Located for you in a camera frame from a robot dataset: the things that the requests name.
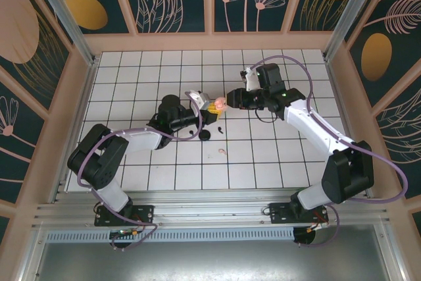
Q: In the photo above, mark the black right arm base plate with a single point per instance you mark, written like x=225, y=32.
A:
x=279, y=213

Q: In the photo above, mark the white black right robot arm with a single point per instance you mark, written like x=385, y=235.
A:
x=312, y=129

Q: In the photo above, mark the pink earbud charging case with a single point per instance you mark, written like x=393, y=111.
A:
x=221, y=102

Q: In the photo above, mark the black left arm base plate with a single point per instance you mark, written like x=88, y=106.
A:
x=144, y=212

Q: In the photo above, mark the black earbud charging case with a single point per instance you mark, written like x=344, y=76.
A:
x=204, y=135

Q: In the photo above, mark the grey metal sheet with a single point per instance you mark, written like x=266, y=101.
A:
x=210, y=261

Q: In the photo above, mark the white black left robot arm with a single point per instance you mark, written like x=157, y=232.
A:
x=138, y=139

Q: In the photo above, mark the long aluminium mounting rail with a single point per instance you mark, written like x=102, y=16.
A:
x=210, y=210

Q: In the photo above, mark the aluminium corner post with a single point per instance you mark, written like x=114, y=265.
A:
x=65, y=14
x=350, y=14

